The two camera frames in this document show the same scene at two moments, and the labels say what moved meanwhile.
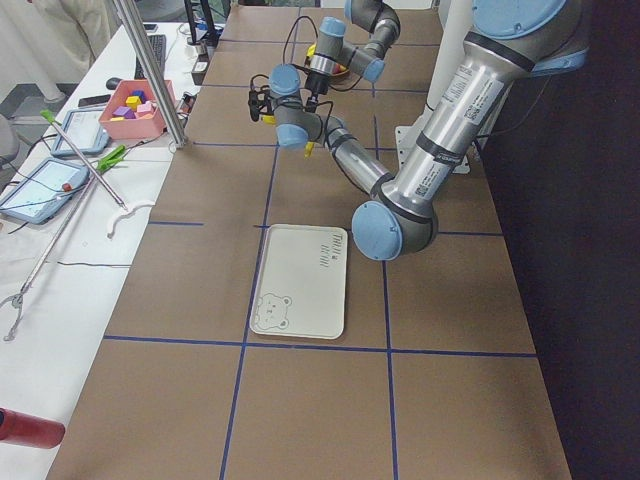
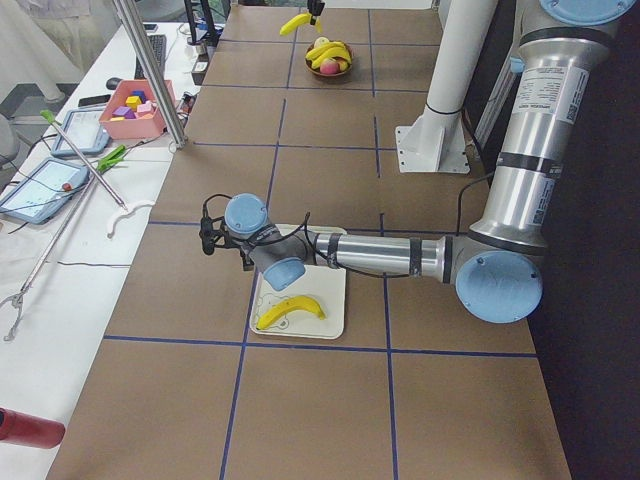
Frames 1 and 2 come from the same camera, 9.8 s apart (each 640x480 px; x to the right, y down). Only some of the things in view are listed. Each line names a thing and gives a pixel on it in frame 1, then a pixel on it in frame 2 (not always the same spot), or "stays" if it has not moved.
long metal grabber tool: [18, 297] stays
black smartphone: [94, 100] stays
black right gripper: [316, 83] -> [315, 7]
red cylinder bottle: [19, 428] stays
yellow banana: [308, 149] -> [299, 303]
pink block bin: [134, 110] stays
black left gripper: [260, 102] -> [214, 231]
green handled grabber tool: [125, 208] stays
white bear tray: [301, 282] stays
